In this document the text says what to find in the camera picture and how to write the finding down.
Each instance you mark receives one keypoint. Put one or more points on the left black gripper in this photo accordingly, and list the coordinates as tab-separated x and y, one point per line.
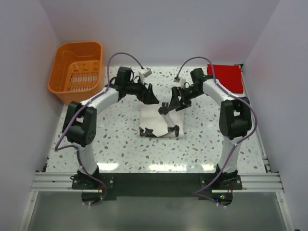
148	98

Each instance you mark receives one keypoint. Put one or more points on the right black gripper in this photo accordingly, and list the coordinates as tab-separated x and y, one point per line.
175	101

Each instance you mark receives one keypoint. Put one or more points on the white t shirt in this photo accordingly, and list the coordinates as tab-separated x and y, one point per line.
154	125

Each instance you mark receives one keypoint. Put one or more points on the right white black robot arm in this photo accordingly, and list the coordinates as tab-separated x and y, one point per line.
235	118

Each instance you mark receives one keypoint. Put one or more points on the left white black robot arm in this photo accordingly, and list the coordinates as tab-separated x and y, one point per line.
80	125

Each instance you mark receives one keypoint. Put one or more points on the red folded t shirt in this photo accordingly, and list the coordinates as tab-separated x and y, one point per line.
230	77

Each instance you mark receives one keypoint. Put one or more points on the orange plastic basket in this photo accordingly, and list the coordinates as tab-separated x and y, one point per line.
77	71

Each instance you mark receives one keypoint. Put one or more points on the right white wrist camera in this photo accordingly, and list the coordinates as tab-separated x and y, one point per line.
181	81

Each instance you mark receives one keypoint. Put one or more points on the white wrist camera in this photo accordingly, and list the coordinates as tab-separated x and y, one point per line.
181	81
144	73

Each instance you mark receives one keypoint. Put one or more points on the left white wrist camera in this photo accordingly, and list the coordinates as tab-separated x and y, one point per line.
144	73

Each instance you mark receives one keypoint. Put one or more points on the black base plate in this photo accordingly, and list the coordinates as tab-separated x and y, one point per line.
110	186

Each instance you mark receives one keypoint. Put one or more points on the aluminium rail frame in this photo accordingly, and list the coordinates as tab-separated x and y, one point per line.
254	177

